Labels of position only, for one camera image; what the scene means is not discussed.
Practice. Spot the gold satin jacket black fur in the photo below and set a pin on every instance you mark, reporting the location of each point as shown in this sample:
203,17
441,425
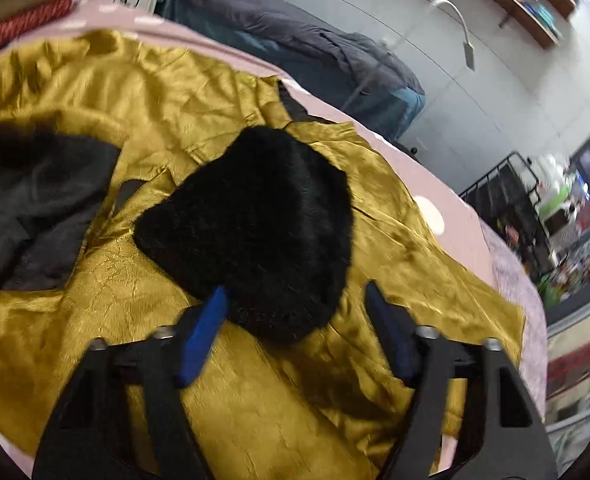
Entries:
150,85

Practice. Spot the wooden wall shelf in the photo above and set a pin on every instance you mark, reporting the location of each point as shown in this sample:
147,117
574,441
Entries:
530,21

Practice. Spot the red striped cloth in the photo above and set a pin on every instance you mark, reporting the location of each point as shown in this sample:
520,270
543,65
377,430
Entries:
20,25

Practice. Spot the cluster of plastic bottles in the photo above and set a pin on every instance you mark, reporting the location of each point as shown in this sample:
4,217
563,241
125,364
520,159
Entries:
552,195

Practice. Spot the black metal cart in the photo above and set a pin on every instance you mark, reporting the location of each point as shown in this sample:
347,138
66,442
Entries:
495,185

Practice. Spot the white gooseneck wall lamp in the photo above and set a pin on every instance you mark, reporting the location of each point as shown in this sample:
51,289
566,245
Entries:
470,55

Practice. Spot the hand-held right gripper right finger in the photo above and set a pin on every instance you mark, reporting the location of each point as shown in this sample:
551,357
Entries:
390,330

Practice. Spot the dark grey duvet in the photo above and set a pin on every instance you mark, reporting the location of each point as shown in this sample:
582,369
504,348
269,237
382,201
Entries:
275,25

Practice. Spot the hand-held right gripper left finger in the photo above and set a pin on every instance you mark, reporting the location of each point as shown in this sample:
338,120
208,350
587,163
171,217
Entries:
205,330

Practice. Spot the blue bed cover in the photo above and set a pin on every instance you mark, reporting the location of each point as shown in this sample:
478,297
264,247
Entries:
390,110

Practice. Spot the pink dotted blanket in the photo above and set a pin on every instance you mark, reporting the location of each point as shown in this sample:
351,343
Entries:
467,252

